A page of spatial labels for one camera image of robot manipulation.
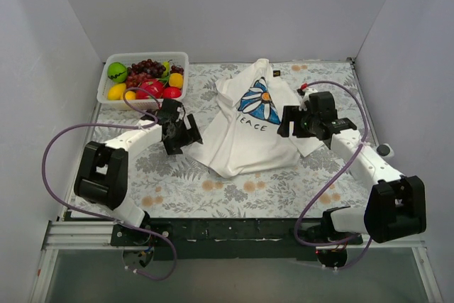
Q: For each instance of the green toy fruit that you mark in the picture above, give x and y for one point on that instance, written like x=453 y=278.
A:
x=117 y=72

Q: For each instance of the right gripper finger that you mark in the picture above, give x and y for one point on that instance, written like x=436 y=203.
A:
x=291 y=114
x=284 y=128

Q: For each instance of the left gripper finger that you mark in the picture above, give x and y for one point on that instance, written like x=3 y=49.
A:
x=173 y=146
x=193 y=133

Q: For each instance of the red toy apple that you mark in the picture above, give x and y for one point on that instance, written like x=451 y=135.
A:
x=171 y=93

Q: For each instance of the white plastic fruit basket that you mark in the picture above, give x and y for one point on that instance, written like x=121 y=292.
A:
x=128 y=59

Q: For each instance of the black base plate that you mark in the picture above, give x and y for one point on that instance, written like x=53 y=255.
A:
x=218 y=238

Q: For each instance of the aluminium frame rail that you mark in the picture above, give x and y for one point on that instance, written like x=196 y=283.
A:
x=96 y=235

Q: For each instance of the orange toy fruit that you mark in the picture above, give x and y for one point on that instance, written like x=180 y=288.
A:
x=176 y=80

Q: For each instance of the red toy dragon fruit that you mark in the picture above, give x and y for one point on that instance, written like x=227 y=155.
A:
x=150 y=89

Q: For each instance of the yellow toy lemon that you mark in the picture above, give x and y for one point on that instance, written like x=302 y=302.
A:
x=115 y=93

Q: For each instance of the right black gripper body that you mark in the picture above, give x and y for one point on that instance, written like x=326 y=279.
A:
x=290 y=122

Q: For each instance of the yellow toy mango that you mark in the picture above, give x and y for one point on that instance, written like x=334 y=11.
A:
x=129 y=96

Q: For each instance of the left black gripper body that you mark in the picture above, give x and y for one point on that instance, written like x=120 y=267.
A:
x=181 y=136

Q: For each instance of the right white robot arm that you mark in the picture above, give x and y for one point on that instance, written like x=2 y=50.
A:
x=396 y=205

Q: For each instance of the floral patterned table mat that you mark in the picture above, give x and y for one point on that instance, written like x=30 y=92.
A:
x=178 y=186

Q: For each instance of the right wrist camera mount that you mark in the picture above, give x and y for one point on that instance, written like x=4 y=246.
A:
x=304 y=91

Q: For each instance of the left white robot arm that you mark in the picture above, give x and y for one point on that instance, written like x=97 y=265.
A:
x=102 y=177

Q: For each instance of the white printed t-shirt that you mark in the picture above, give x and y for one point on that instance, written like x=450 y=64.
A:
x=243 y=138

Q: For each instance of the dark red toy grapes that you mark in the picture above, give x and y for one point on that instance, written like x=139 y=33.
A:
x=151 y=69

